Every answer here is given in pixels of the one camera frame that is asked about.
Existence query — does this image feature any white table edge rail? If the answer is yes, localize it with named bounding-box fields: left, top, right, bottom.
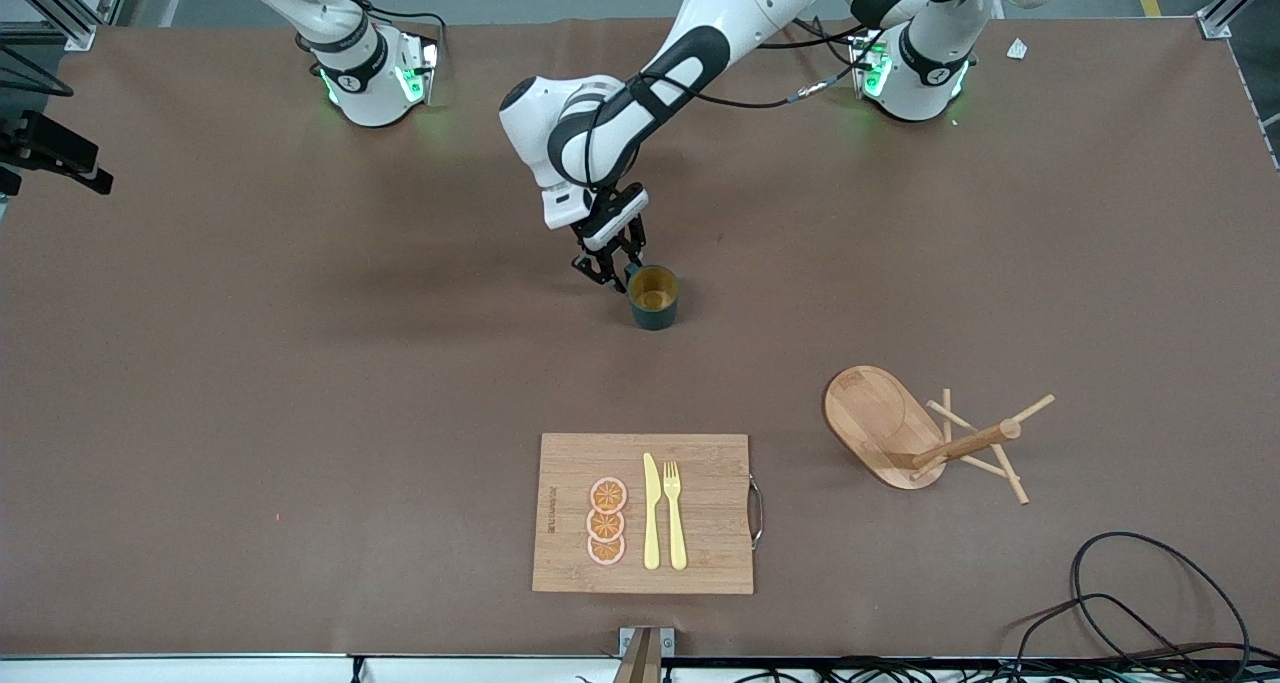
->
left=0, top=651, right=1280, bottom=683

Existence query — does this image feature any black arm base cable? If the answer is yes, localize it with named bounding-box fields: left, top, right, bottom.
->
left=765, top=13, right=863, bottom=69
left=355, top=0, right=448, bottom=44

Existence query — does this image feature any yellow plastic knife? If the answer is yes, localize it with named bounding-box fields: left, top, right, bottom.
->
left=642, top=452, right=663, bottom=571

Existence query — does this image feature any dark green cup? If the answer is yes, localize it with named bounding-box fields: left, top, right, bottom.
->
left=626, top=265, right=681, bottom=332

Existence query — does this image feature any yellow plastic fork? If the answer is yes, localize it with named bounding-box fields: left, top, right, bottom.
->
left=663, top=461, right=689, bottom=572

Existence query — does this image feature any aluminium camera mast post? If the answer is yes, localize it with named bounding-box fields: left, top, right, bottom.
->
left=618, top=626, right=677, bottom=683

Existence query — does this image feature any bamboo cutting board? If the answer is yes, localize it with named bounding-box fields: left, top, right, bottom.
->
left=531, top=433, right=766, bottom=596

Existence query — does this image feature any brown table mat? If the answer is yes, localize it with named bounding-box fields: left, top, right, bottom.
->
left=0, top=15, right=1280, bottom=659

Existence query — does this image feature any long looped black cable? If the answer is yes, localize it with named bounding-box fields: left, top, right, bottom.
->
left=1015, top=531, right=1253, bottom=683

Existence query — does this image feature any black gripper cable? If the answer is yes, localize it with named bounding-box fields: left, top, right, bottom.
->
left=0, top=48, right=76, bottom=99
left=640, top=23, right=886, bottom=111

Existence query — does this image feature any aluminium frame profile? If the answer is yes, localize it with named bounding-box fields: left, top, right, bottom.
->
left=0, top=0, right=136, bottom=52
left=1195, top=0, right=1280, bottom=41

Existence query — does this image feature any wooden mug rack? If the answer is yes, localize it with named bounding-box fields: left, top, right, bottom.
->
left=823, top=365, right=1057, bottom=506

